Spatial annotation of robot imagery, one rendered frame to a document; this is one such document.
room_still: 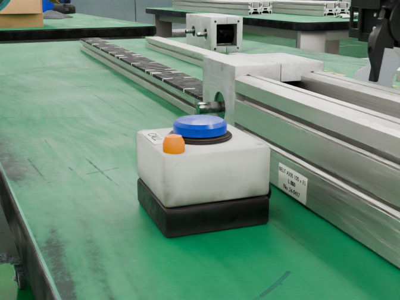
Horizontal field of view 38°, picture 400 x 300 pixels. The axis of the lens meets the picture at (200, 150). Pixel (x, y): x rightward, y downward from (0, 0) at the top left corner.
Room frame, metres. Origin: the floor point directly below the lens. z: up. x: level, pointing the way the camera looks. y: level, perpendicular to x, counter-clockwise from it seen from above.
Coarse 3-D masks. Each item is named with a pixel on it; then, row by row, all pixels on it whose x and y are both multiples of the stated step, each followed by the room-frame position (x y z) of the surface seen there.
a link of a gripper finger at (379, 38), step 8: (384, 24) 0.67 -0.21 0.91; (376, 32) 0.67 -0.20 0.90; (384, 32) 0.67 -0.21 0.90; (368, 40) 0.68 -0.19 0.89; (376, 40) 0.66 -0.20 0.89; (384, 40) 0.67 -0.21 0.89; (392, 40) 0.67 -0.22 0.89; (368, 48) 0.67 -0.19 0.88; (376, 48) 0.66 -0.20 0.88; (384, 48) 0.67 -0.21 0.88; (368, 56) 0.67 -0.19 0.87; (376, 56) 0.66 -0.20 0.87; (376, 64) 0.66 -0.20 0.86; (376, 72) 0.66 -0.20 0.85; (368, 80) 0.68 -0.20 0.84; (376, 80) 0.66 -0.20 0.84
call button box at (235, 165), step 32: (160, 160) 0.38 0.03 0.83; (192, 160) 0.38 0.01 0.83; (224, 160) 0.38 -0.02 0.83; (256, 160) 0.39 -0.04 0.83; (160, 192) 0.38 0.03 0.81; (192, 192) 0.38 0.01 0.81; (224, 192) 0.38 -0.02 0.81; (256, 192) 0.39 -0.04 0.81; (160, 224) 0.38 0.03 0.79; (192, 224) 0.38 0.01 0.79; (224, 224) 0.38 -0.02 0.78
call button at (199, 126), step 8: (176, 120) 0.42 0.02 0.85; (184, 120) 0.42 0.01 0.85; (192, 120) 0.42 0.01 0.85; (200, 120) 0.41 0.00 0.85; (208, 120) 0.42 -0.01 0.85; (216, 120) 0.42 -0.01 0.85; (176, 128) 0.41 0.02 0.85; (184, 128) 0.40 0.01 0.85; (192, 128) 0.40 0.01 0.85; (200, 128) 0.40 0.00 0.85; (208, 128) 0.40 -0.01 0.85; (216, 128) 0.40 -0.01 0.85; (224, 128) 0.41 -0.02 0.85; (184, 136) 0.40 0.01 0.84; (192, 136) 0.40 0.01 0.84; (200, 136) 0.40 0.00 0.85; (208, 136) 0.40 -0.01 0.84
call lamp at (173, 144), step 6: (168, 138) 0.38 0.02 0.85; (174, 138) 0.38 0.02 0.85; (180, 138) 0.38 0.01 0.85; (162, 144) 0.38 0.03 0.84; (168, 144) 0.37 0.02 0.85; (174, 144) 0.37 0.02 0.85; (180, 144) 0.38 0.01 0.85; (168, 150) 0.37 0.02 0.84; (174, 150) 0.37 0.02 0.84; (180, 150) 0.38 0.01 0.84
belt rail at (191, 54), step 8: (152, 40) 1.65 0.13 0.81; (160, 40) 1.60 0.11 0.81; (168, 40) 1.60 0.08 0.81; (152, 48) 1.65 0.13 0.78; (160, 48) 1.58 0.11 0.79; (168, 48) 1.53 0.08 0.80; (176, 48) 1.45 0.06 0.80; (184, 48) 1.39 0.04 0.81; (192, 48) 1.39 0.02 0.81; (200, 48) 1.39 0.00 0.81; (176, 56) 1.45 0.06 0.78; (184, 56) 1.39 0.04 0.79; (192, 56) 1.36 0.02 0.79; (200, 56) 1.29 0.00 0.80; (200, 64) 1.29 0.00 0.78
